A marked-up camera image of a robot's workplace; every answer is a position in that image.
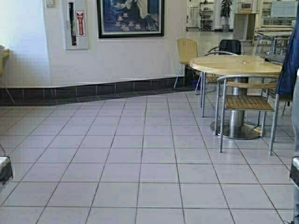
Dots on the white fire extinguisher cabinet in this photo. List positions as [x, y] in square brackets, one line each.
[75, 24]

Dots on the metal wicker seat armchair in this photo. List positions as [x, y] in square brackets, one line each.
[244, 102]

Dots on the potted green plant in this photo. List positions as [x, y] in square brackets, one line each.
[226, 13]

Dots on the red white extinguisher sign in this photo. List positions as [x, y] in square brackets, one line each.
[80, 21]

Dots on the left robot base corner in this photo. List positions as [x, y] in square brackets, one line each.
[6, 171]

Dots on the framed blue wall picture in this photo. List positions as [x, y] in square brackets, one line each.
[130, 18]

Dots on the round wooden cafe table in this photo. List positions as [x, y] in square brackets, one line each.
[235, 126]

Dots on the blue hanging jacket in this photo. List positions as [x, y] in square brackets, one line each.
[287, 77]

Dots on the light wooden chair by wall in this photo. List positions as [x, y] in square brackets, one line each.
[187, 49]

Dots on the black mesh back chair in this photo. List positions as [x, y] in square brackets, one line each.
[227, 47]

